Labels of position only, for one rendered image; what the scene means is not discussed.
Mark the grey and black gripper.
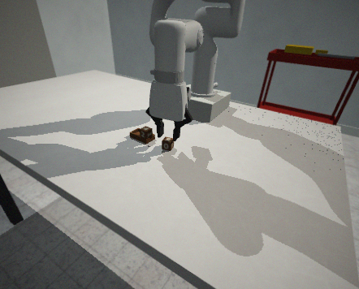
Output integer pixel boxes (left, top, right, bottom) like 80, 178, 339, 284
146, 80, 192, 141

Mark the brown cube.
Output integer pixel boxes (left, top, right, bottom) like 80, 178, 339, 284
140, 126, 153, 139
162, 137, 174, 151

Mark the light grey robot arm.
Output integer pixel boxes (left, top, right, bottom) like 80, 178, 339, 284
149, 0, 245, 101

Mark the brown wooden tray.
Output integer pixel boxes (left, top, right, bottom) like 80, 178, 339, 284
130, 128, 155, 144

